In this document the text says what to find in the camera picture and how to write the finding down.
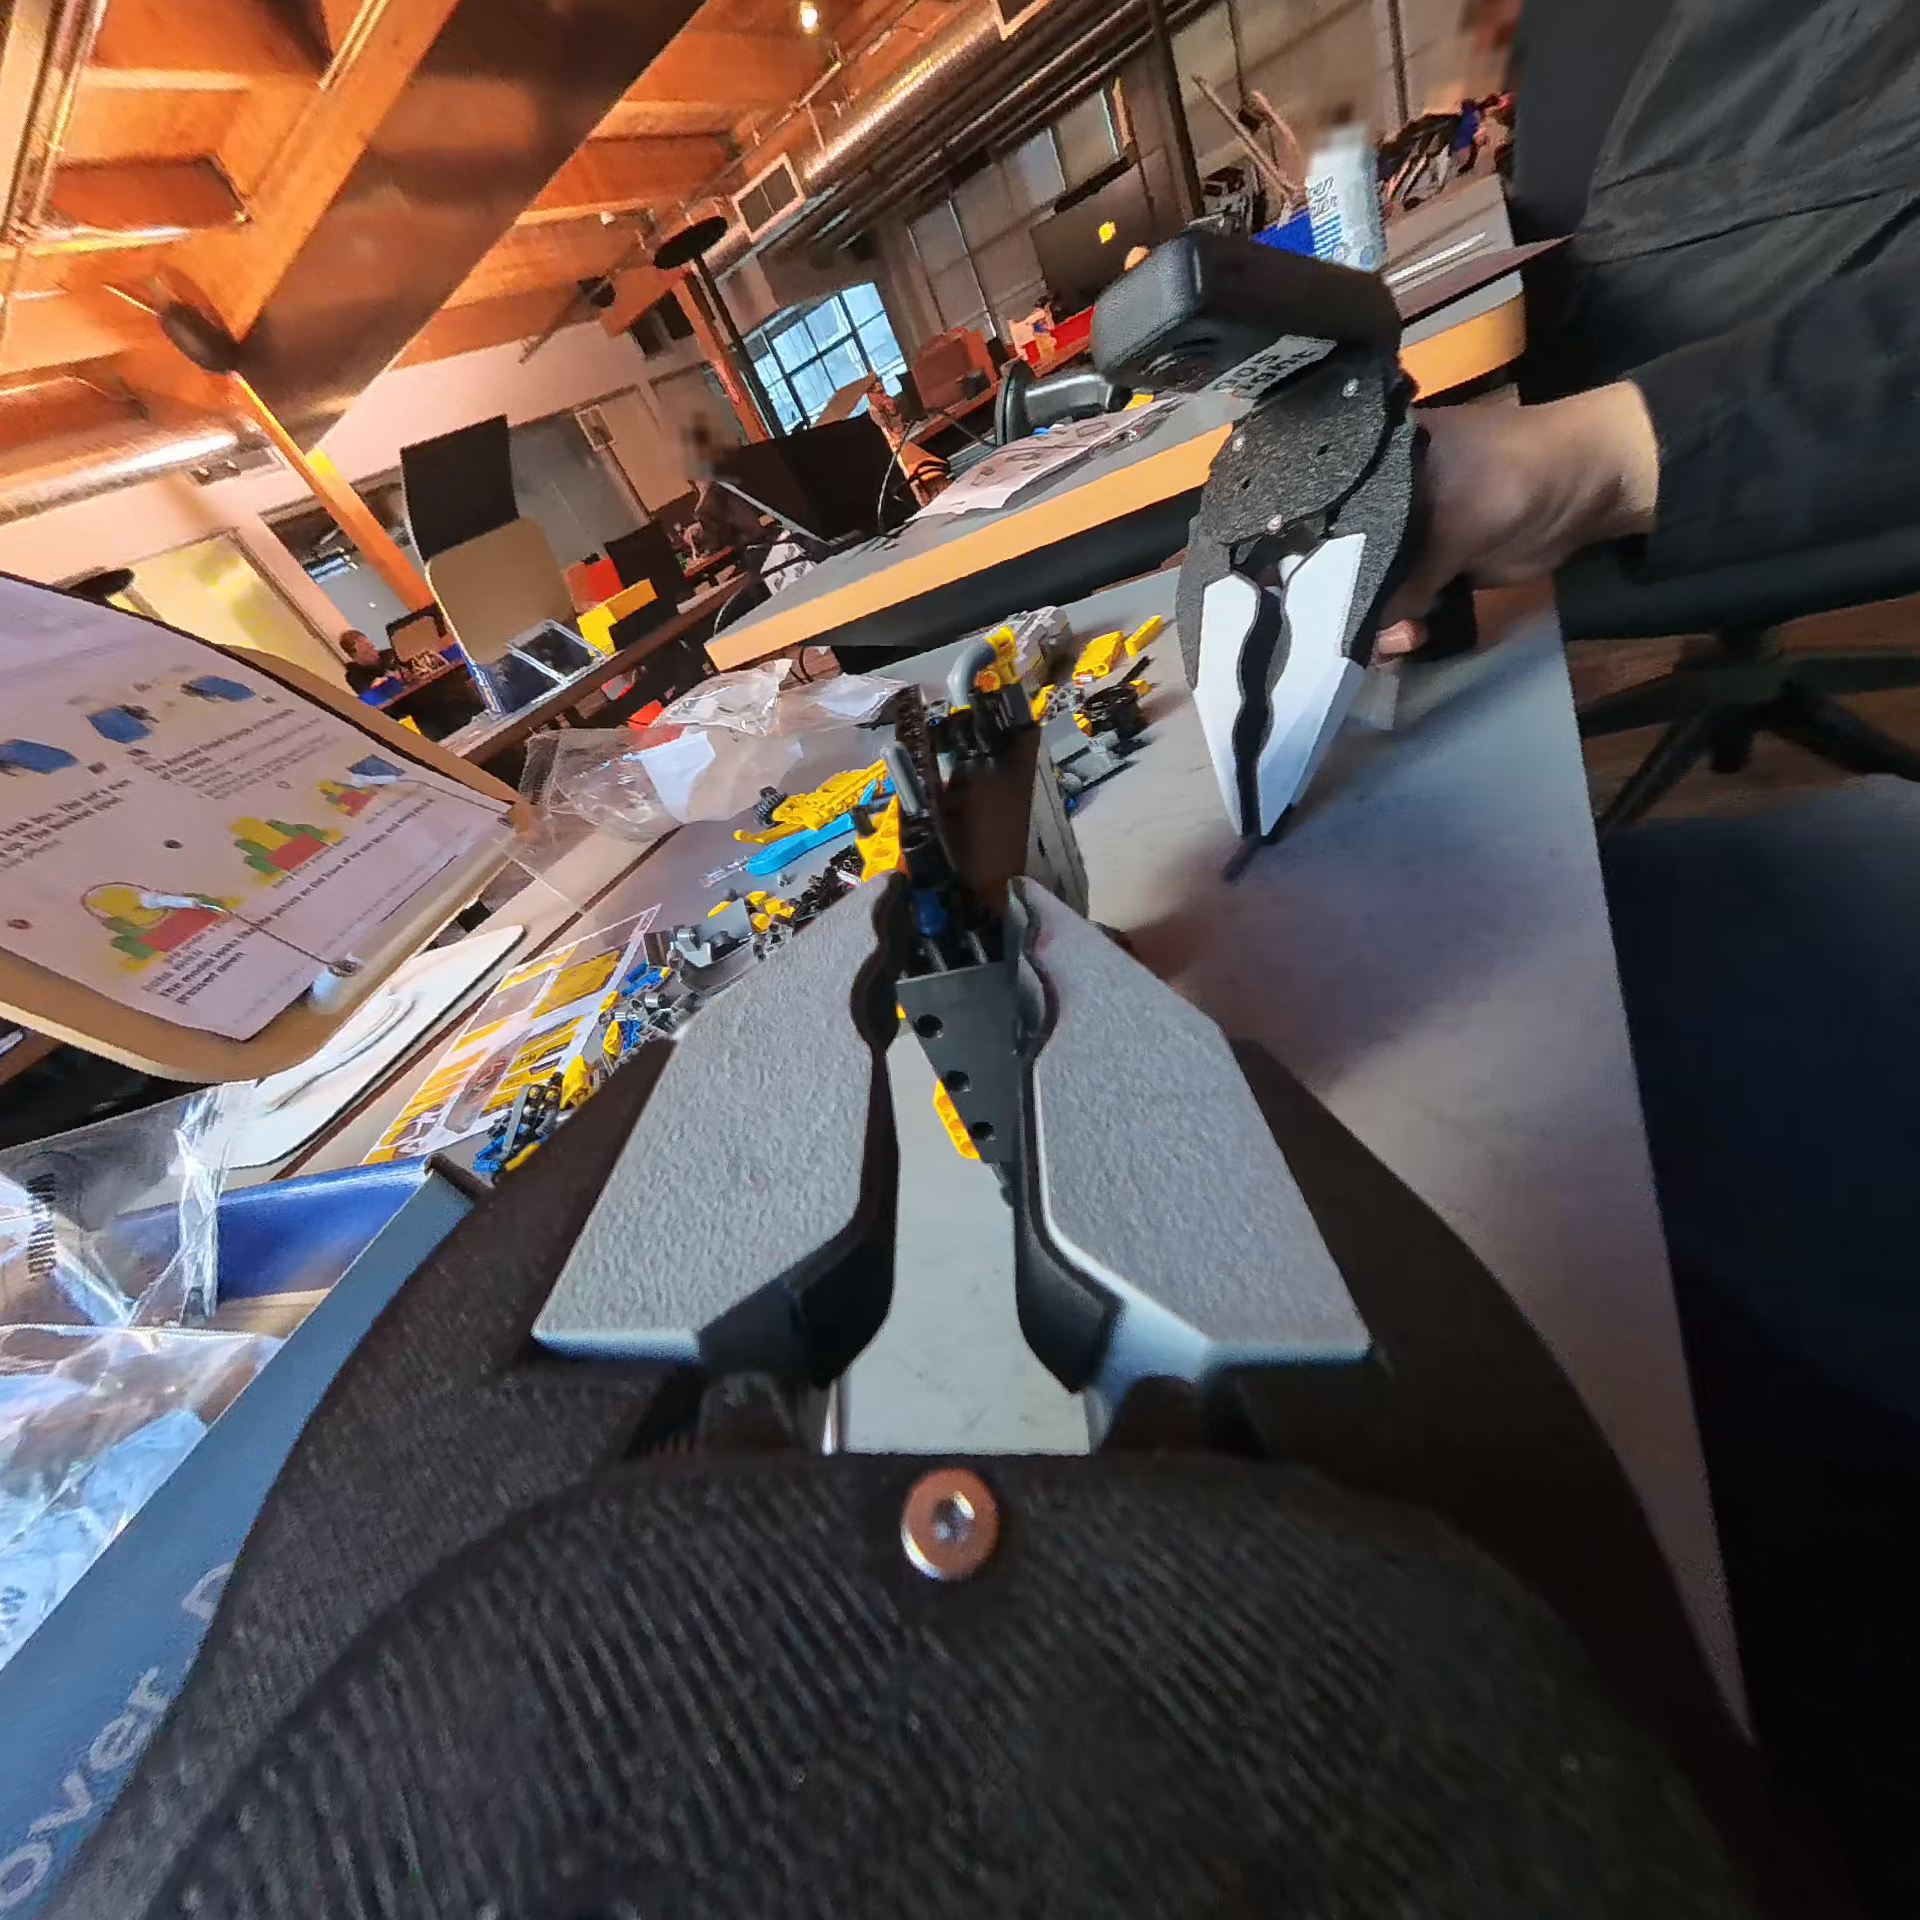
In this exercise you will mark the pile of small building pieces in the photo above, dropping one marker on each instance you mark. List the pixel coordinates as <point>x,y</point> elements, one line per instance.
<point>661,991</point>

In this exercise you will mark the yellow sticker sheet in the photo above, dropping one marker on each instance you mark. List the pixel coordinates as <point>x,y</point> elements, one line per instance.
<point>525,1020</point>

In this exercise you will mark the grey motor block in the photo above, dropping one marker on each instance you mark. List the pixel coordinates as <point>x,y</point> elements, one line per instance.
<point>1037,627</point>

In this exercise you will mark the grey desk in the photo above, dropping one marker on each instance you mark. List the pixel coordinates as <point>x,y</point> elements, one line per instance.
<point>1424,973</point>

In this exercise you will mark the yellow toy vehicle model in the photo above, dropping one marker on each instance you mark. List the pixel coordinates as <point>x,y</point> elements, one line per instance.
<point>974,840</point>

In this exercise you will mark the blue cardboard box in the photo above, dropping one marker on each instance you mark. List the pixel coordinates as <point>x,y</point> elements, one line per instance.
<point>226,1348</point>

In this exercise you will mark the person's right hand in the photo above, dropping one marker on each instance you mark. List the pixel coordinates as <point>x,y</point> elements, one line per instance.
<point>1531,480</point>

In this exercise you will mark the person's right forearm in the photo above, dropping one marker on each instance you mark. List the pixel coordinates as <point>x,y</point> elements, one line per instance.
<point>1725,299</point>

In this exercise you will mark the white flat tray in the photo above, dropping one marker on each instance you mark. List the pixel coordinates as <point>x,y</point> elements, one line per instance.
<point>390,1020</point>

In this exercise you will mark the beige rounded panel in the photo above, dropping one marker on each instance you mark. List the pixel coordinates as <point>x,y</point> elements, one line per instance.
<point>503,592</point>

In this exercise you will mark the white drink can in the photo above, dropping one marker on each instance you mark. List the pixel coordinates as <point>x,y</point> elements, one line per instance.
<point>1343,194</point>

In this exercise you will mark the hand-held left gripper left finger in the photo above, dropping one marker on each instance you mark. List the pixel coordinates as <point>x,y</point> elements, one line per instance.
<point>706,1185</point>

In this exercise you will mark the small black pin connector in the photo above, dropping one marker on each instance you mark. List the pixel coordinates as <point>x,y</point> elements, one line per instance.
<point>1244,858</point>

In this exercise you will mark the person's dark jeans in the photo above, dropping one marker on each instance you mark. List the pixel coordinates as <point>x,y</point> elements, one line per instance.
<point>1771,1125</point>

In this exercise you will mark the black rubber tyre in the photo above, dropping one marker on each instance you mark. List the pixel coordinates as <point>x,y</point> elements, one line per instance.
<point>1119,709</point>

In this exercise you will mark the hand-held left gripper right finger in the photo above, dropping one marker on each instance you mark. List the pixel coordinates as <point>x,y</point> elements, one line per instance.
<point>1184,1185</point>

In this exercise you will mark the wooden table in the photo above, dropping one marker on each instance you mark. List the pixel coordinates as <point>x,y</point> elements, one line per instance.
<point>1050,509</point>

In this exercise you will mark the pile of yellow beams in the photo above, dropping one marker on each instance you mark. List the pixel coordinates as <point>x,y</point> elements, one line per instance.
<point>820,802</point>

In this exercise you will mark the black office chair seat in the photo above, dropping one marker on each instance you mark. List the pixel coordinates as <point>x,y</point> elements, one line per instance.
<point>1725,585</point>

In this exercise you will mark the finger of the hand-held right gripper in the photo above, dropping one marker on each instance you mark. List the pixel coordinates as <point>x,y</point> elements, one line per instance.
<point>1237,674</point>
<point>1330,645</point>

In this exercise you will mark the black square panel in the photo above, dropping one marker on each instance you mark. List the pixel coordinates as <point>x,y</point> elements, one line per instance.
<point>459,488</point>

